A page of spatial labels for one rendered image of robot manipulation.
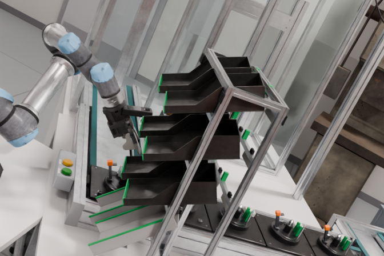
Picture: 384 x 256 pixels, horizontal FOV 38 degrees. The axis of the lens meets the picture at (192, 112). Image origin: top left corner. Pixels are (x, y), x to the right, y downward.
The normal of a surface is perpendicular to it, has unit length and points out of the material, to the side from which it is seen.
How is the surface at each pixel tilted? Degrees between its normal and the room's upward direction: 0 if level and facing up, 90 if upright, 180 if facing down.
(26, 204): 0
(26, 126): 53
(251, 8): 90
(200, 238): 90
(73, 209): 90
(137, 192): 25
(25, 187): 0
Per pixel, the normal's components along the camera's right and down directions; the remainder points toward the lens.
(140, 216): -0.01, 0.35
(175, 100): -0.03, -0.94
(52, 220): 0.40, -0.86
